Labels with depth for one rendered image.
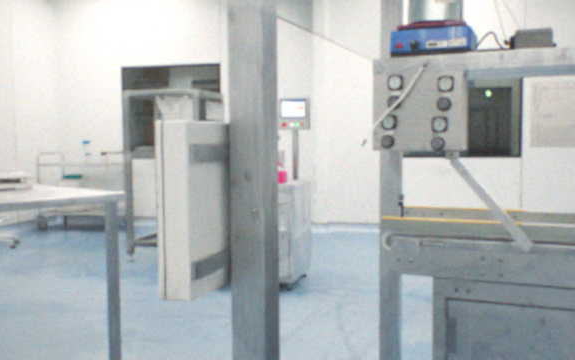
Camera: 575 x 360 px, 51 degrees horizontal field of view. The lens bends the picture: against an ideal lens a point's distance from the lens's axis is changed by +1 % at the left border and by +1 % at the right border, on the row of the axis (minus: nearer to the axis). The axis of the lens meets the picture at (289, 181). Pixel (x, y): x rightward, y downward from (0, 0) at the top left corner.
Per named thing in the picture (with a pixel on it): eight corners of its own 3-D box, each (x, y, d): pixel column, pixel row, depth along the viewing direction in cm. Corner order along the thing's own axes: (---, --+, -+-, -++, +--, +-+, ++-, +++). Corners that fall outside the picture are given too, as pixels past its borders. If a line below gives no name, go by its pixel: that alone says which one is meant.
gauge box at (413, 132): (371, 150, 151) (372, 71, 150) (381, 149, 161) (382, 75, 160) (462, 150, 143) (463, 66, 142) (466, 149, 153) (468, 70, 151)
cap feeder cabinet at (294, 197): (210, 287, 435) (209, 183, 429) (237, 271, 489) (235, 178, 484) (295, 292, 419) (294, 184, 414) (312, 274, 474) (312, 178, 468)
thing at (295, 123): (278, 180, 455) (277, 97, 451) (281, 179, 465) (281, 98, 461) (307, 180, 450) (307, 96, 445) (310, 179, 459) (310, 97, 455)
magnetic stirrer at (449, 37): (386, 59, 152) (387, 23, 151) (404, 68, 171) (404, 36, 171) (469, 54, 144) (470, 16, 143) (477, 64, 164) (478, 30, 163)
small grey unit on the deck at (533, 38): (501, 55, 147) (502, 29, 146) (503, 59, 153) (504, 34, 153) (556, 52, 142) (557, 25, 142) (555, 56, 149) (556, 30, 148)
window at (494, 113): (390, 157, 677) (390, 53, 668) (390, 157, 678) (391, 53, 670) (521, 157, 642) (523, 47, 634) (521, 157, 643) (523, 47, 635)
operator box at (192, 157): (157, 299, 87) (153, 120, 85) (215, 274, 103) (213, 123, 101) (193, 303, 85) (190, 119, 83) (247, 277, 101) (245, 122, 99)
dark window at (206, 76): (123, 155, 760) (121, 66, 752) (124, 155, 761) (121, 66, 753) (221, 155, 727) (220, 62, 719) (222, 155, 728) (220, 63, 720)
